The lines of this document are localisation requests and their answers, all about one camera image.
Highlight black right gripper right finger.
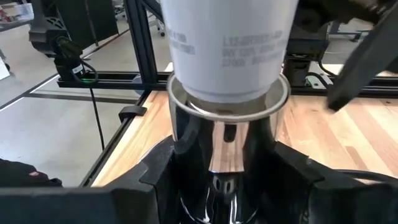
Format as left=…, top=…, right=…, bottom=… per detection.
left=257, top=141, right=398, bottom=224

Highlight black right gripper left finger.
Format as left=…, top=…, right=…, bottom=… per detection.
left=0, top=136, right=184, bottom=224

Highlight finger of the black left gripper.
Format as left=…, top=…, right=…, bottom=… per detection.
left=326, top=2, right=398, bottom=112

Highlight white lightbulb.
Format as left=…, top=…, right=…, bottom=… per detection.
left=159, top=0, right=300, bottom=104

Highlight chrome lamp socket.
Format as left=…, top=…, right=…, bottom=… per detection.
left=166, top=72, right=292, bottom=224

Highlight black leader arm base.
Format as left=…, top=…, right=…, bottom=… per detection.
left=28, top=0, right=100, bottom=83

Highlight person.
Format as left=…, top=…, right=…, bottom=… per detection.
left=0, top=157, right=63, bottom=189

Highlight black socket cable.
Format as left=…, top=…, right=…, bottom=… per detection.
left=336, top=169, right=398, bottom=185

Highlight black leader arm cable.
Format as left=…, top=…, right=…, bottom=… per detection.
left=73, top=60, right=106, bottom=151

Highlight black frame clip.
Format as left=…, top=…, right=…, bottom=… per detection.
left=118, top=105, right=148, bottom=123

